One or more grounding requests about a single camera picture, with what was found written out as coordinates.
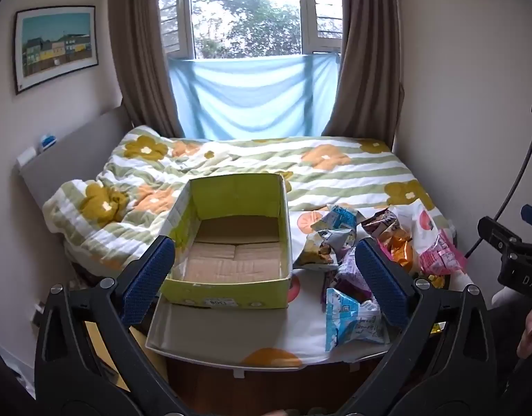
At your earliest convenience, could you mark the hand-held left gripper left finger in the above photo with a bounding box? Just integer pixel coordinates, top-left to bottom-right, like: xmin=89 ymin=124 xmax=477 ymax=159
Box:
xmin=34 ymin=236 xmax=189 ymax=416

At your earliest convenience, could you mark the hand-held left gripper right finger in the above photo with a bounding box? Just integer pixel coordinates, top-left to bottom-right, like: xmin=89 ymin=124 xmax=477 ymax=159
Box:
xmin=339 ymin=237 xmax=499 ymax=416

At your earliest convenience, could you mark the orange green snack packet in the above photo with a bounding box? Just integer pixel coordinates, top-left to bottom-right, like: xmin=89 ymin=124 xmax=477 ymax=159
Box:
xmin=379 ymin=229 xmax=416 ymax=275

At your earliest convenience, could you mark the pink snack packet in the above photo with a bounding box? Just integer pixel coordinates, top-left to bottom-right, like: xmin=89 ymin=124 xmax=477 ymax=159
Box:
xmin=415 ymin=229 xmax=468 ymax=278

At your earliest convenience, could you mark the green yellow cardboard box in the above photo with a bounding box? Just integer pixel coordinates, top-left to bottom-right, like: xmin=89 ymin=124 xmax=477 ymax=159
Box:
xmin=160 ymin=172 xmax=293 ymax=309

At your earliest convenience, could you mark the person's right hand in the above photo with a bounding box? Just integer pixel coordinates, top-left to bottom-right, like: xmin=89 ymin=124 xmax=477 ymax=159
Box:
xmin=517 ymin=305 xmax=532 ymax=361

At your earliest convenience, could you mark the pale purple snack packet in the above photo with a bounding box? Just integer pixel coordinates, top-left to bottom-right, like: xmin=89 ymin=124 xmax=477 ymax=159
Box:
xmin=320 ymin=247 xmax=376 ymax=313

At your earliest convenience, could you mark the blue white snack packet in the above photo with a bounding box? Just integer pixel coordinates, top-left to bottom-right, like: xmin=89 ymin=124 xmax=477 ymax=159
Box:
xmin=324 ymin=288 xmax=390 ymax=350

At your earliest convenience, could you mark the dark brown yellow snack packet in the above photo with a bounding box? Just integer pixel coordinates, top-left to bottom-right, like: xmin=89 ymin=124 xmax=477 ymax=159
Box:
xmin=361 ymin=208 xmax=412 ymax=240

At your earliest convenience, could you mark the brown chip packet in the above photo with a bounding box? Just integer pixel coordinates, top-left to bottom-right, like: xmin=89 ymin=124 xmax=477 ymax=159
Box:
xmin=294 ymin=234 xmax=340 ymax=272

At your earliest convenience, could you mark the grey blue snack packet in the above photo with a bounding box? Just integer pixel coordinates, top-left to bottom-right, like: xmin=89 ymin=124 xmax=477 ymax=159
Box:
xmin=309 ymin=205 xmax=360 ymax=250

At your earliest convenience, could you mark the white fruit print sheet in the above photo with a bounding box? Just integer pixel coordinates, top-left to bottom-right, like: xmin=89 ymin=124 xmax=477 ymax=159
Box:
xmin=145 ymin=199 xmax=458 ymax=370

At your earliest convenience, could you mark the grey headboard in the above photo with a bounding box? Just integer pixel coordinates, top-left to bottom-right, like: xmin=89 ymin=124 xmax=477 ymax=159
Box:
xmin=17 ymin=106 xmax=133 ymax=209

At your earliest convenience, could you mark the floral striped blanket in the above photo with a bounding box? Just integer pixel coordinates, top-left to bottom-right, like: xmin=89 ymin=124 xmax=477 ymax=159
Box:
xmin=43 ymin=125 xmax=435 ymax=269

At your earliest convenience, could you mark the light blue cloth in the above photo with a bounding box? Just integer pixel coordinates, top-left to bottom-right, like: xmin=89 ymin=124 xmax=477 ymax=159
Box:
xmin=167 ymin=52 xmax=340 ymax=141

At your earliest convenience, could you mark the brown right curtain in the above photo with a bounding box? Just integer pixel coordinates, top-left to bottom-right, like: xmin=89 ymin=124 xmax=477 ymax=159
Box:
xmin=320 ymin=0 xmax=406 ymax=149

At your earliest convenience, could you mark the brown curtain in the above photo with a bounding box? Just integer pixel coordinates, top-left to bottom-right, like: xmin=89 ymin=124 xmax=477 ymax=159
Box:
xmin=320 ymin=0 xmax=406 ymax=149
xmin=106 ymin=0 xmax=185 ymax=139

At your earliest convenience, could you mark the brown left curtain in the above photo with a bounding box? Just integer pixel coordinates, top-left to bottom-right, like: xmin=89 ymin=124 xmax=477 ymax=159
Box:
xmin=106 ymin=0 xmax=185 ymax=139

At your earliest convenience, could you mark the framed houses picture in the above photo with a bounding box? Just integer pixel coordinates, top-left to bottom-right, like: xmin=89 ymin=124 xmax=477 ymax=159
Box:
xmin=14 ymin=5 xmax=98 ymax=95

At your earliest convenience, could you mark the black cable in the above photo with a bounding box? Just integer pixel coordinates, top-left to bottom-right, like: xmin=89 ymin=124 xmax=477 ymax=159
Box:
xmin=465 ymin=105 xmax=532 ymax=261

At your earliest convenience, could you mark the white frame window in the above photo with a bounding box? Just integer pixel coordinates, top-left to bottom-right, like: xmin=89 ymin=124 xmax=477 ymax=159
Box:
xmin=156 ymin=0 xmax=345 ymax=60

